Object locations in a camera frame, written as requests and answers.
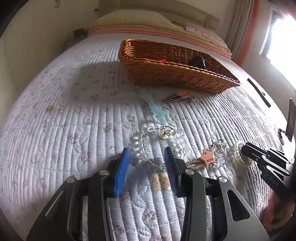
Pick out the pink star snap clip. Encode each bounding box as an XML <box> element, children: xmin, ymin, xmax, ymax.
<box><xmin>186</xmin><ymin>149</ymin><xmax>216</xmax><ymax>170</ymax></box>

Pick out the silver crystal bracelet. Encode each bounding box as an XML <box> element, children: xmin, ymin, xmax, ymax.
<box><xmin>211</xmin><ymin>138</ymin><xmax>228</xmax><ymax>169</ymax></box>

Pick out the clear bead necklace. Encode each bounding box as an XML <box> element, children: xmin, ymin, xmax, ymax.
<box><xmin>129</xmin><ymin>126</ymin><xmax>189</xmax><ymax>172</ymax></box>

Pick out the black hair scrunchie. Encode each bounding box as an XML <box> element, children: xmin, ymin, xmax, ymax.
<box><xmin>188</xmin><ymin>56</ymin><xmax>207</xmax><ymax>70</ymax></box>

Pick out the person's right hand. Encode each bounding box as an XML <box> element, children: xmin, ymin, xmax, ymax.
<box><xmin>261</xmin><ymin>192</ymin><xmax>295</xmax><ymax>231</ymax></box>

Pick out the light blue hair clip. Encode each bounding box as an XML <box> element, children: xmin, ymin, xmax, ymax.
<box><xmin>140</xmin><ymin>90</ymin><xmax>168</xmax><ymax>125</ymax></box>

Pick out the quilted floral bedspread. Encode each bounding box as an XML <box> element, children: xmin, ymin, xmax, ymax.
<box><xmin>1</xmin><ymin>34</ymin><xmax>285</xmax><ymax>240</ymax></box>

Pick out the window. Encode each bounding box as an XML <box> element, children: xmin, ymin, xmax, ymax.
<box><xmin>260</xmin><ymin>10</ymin><xmax>295</xmax><ymax>87</ymax></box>

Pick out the brown wicker basket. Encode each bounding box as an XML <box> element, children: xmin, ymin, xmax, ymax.
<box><xmin>118</xmin><ymin>39</ymin><xmax>240</xmax><ymax>93</ymax></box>

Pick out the beige pink curtain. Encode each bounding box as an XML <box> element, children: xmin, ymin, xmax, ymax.
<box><xmin>226</xmin><ymin>1</ymin><xmax>259</xmax><ymax>66</ymax></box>

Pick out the dark bedside object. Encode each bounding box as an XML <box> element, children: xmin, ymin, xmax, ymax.
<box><xmin>73</xmin><ymin>28</ymin><xmax>88</xmax><ymax>38</ymax></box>

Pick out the pink folded blanket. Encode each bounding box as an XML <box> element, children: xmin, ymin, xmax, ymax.
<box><xmin>88</xmin><ymin>25</ymin><xmax>232</xmax><ymax>59</ymax></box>

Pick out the white wardrobe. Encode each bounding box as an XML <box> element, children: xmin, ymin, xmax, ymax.
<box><xmin>0</xmin><ymin>0</ymin><xmax>100</xmax><ymax>93</ymax></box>

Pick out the cream pillow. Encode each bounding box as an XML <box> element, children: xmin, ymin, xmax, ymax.
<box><xmin>86</xmin><ymin>9</ymin><xmax>173</xmax><ymax>30</ymax></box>

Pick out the black strap on bed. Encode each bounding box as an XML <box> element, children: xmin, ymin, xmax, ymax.
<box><xmin>247</xmin><ymin>78</ymin><xmax>272</xmax><ymax>108</ymax></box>

